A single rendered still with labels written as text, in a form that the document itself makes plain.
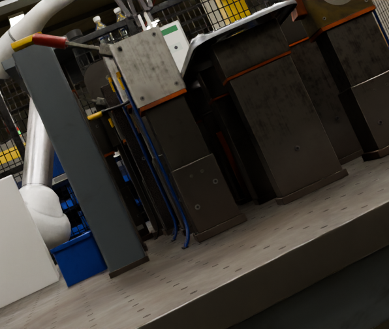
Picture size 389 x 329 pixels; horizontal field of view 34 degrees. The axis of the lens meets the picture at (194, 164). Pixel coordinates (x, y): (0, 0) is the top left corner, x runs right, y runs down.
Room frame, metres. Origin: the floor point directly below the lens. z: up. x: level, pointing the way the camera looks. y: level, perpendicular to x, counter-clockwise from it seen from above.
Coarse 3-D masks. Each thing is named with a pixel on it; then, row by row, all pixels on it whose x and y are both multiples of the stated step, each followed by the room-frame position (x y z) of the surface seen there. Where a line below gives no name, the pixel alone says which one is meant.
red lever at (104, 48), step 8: (32, 40) 1.06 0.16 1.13; (40, 40) 1.06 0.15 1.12; (48, 40) 1.06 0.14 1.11; (56, 40) 1.06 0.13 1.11; (64, 40) 1.06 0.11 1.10; (64, 48) 1.07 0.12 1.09; (88, 48) 1.07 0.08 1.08; (96, 48) 1.07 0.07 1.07; (104, 48) 1.07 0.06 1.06; (104, 56) 1.08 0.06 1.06; (112, 56) 1.08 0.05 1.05
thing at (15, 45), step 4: (40, 32) 1.14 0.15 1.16; (28, 36) 1.14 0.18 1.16; (32, 36) 1.14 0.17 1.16; (20, 40) 1.13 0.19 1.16; (24, 40) 1.14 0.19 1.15; (28, 40) 1.14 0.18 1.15; (12, 44) 1.13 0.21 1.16; (16, 44) 1.13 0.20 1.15; (20, 44) 1.13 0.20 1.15; (24, 44) 1.14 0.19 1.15; (28, 44) 1.15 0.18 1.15; (32, 44) 1.15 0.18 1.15; (12, 48) 1.13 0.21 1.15; (16, 48) 1.14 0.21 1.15; (20, 48) 1.15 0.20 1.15
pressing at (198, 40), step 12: (288, 0) 1.00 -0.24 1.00; (264, 12) 0.99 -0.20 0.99; (276, 12) 1.07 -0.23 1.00; (288, 12) 1.08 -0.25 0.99; (228, 24) 0.99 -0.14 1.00; (240, 24) 0.98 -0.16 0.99; (252, 24) 1.08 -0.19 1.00; (204, 36) 0.98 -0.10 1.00; (216, 36) 1.04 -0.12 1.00; (228, 36) 1.08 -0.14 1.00; (192, 48) 1.01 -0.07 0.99; (204, 48) 1.10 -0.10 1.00; (192, 60) 1.16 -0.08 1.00; (204, 60) 1.21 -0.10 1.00; (180, 72) 1.23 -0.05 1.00; (192, 72) 1.29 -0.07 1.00; (192, 84) 1.45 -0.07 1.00
